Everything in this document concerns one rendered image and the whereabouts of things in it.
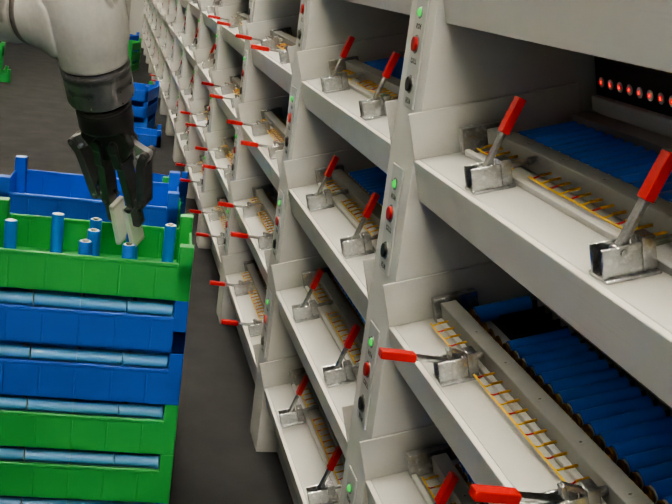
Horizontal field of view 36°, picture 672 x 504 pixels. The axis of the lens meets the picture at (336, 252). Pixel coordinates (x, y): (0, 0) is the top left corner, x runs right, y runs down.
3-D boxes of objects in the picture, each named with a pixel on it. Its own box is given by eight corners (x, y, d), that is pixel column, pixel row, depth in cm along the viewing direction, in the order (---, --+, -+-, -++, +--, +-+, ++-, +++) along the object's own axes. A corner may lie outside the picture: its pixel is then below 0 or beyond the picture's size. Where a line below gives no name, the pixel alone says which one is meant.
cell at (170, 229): (161, 264, 161) (164, 224, 159) (161, 261, 163) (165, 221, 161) (172, 265, 161) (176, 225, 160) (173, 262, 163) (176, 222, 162)
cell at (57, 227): (52, 211, 158) (50, 252, 160) (51, 214, 156) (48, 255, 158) (65, 212, 158) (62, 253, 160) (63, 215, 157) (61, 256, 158)
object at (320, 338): (352, 475, 129) (336, 375, 125) (279, 314, 186) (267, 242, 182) (505, 438, 132) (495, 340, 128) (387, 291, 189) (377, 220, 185)
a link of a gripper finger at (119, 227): (112, 207, 147) (108, 206, 148) (119, 245, 152) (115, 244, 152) (123, 195, 149) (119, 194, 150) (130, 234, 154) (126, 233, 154)
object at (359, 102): (396, 182, 120) (380, 63, 116) (305, 107, 177) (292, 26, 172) (559, 150, 123) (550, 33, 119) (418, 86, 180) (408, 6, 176)
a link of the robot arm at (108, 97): (104, 82, 130) (112, 123, 133) (142, 50, 136) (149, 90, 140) (44, 71, 133) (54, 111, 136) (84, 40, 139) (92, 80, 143)
